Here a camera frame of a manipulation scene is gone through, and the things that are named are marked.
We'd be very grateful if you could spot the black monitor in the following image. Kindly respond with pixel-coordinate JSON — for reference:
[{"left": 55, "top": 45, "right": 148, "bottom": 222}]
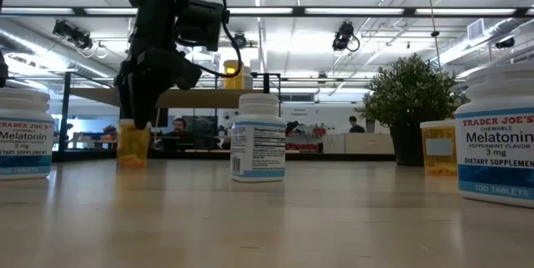
[{"left": 149, "top": 108, "right": 169, "bottom": 128}]

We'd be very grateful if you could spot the thin grey hanging cable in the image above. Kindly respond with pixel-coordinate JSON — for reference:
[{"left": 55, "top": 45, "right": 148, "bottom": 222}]
[{"left": 424, "top": 0, "right": 439, "bottom": 67}]

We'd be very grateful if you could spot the wooden shelf black frame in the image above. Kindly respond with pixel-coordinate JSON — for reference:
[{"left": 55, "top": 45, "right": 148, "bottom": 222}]
[{"left": 58, "top": 70, "right": 283, "bottom": 164}]

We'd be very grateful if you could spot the red storage bins rack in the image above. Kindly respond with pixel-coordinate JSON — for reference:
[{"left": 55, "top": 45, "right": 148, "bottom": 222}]
[{"left": 285, "top": 124, "right": 325, "bottom": 153}]

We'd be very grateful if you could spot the white cabinet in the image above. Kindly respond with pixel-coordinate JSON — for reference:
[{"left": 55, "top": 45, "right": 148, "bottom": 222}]
[{"left": 323, "top": 133, "right": 395, "bottom": 155}]

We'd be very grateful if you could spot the orange pill bottle white cap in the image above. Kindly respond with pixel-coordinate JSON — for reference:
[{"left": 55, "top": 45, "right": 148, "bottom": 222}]
[
  {"left": 116, "top": 119, "right": 152, "bottom": 170},
  {"left": 420, "top": 119, "right": 459, "bottom": 177},
  {"left": 223, "top": 59, "right": 245, "bottom": 90}
]

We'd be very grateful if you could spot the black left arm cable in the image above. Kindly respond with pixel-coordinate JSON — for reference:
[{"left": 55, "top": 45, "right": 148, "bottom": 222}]
[{"left": 174, "top": 0, "right": 244, "bottom": 79}]

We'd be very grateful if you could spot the white air vent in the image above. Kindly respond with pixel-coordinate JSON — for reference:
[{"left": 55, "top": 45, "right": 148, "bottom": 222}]
[{"left": 466, "top": 18, "right": 485, "bottom": 42}]

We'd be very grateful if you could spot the green potted plant black pot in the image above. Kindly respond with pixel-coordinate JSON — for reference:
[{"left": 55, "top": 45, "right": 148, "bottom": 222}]
[{"left": 356, "top": 53, "right": 471, "bottom": 167}]

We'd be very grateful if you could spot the black aluminium table frame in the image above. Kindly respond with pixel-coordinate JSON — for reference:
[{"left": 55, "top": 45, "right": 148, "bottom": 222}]
[{"left": 52, "top": 150, "right": 397, "bottom": 163}]

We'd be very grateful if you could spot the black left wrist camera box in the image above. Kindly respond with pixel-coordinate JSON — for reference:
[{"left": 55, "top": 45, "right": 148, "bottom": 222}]
[{"left": 177, "top": 0, "right": 225, "bottom": 52}]

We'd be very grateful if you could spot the black overhead rig beam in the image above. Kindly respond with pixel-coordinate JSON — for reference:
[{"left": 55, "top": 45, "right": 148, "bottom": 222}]
[{"left": 0, "top": 5, "right": 534, "bottom": 19}]

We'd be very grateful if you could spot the person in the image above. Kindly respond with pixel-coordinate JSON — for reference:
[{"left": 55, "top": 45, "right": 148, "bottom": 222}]
[
  {"left": 156, "top": 117, "right": 195, "bottom": 152},
  {"left": 348, "top": 115, "right": 366, "bottom": 134}
]

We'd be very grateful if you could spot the black ceiling-mounted device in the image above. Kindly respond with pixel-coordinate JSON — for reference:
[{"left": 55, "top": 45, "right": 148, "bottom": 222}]
[
  {"left": 52, "top": 19, "right": 95, "bottom": 50},
  {"left": 332, "top": 20, "right": 360, "bottom": 53},
  {"left": 495, "top": 36, "right": 516, "bottom": 50},
  {"left": 231, "top": 32, "right": 249, "bottom": 51}
]

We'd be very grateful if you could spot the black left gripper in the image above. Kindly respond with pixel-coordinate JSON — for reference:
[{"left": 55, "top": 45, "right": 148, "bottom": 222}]
[{"left": 114, "top": 8, "right": 202, "bottom": 130}]

